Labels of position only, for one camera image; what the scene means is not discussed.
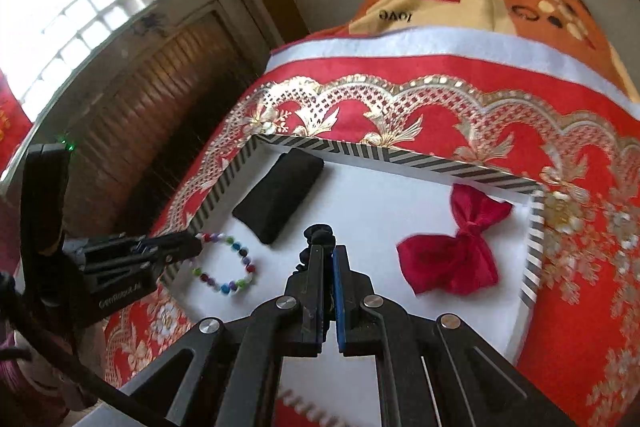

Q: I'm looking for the window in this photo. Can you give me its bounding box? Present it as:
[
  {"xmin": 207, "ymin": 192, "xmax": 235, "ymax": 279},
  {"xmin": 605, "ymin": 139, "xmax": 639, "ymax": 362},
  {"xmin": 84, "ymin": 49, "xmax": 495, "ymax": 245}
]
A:
[{"xmin": 0, "ymin": 0, "xmax": 201, "ymax": 122}]

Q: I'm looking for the brown wooden shutter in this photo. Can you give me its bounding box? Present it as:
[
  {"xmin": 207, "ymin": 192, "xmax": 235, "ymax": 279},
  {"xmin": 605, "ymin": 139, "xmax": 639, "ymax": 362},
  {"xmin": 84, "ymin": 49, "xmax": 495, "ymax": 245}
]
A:
[{"xmin": 65, "ymin": 14, "xmax": 261, "ymax": 228}]

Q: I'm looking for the black rectangular hair clip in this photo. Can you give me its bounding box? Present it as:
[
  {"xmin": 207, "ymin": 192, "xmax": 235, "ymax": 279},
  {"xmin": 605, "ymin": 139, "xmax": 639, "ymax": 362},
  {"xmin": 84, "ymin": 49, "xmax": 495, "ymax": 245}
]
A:
[{"xmin": 231, "ymin": 149, "xmax": 325, "ymax": 245}]

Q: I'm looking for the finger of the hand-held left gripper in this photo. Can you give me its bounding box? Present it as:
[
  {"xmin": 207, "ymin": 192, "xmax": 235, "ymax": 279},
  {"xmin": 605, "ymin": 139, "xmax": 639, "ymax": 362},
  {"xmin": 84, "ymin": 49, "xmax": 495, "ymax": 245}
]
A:
[
  {"xmin": 120, "ymin": 231, "xmax": 202, "ymax": 254},
  {"xmin": 125, "ymin": 243, "xmax": 204, "ymax": 282}
]

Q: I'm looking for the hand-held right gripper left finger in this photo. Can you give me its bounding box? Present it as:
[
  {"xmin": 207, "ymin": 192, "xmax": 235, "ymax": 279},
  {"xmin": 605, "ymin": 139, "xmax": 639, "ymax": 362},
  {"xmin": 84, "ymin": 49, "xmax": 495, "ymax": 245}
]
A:
[{"xmin": 127, "ymin": 245, "xmax": 331, "ymax": 427}]

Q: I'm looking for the black cable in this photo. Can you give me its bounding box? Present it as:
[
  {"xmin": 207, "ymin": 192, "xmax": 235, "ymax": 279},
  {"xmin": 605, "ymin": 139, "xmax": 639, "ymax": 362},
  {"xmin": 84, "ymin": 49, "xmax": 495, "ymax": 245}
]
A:
[{"xmin": 0, "ymin": 272, "xmax": 166, "ymax": 427}]

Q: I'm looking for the striped-edge white tray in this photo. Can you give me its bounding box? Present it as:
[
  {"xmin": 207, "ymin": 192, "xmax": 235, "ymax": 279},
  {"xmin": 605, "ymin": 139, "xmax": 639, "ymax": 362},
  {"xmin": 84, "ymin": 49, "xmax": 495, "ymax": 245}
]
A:
[{"xmin": 160, "ymin": 134, "xmax": 547, "ymax": 427}]

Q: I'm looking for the red velvet bow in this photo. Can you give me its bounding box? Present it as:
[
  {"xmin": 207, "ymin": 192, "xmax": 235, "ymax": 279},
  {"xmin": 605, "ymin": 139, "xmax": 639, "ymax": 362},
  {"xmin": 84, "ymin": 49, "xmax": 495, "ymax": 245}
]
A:
[{"xmin": 396, "ymin": 184, "xmax": 515, "ymax": 297}]

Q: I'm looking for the red gold-embroidered bedspread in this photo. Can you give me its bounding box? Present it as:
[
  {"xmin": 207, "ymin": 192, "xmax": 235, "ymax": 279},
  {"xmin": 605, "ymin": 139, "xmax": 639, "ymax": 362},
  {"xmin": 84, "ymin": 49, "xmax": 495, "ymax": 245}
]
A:
[{"xmin": 100, "ymin": 29, "xmax": 640, "ymax": 427}]

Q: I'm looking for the multicolour bead bracelet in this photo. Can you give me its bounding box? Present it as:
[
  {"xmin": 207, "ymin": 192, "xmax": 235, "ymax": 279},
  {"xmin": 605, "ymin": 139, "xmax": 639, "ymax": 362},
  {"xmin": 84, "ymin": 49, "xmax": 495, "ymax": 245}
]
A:
[{"xmin": 191, "ymin": 231, "xmax": 257, "ymax": 294}]

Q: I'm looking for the red printed cloth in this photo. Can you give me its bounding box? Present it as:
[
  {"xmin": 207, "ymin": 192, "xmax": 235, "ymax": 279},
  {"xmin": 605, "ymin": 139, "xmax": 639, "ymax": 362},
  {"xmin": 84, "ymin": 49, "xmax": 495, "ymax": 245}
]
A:
[{"xmin": 0, "ymin": 72, "xmax": 32, "ymax": 178}]

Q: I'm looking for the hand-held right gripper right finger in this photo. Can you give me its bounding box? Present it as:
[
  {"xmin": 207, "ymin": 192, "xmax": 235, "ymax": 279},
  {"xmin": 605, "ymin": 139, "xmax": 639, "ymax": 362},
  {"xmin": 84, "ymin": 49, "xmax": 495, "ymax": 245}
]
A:
[{"xmin": 332, "ymin": 245, "xmax": 576, "ymax": 427}]

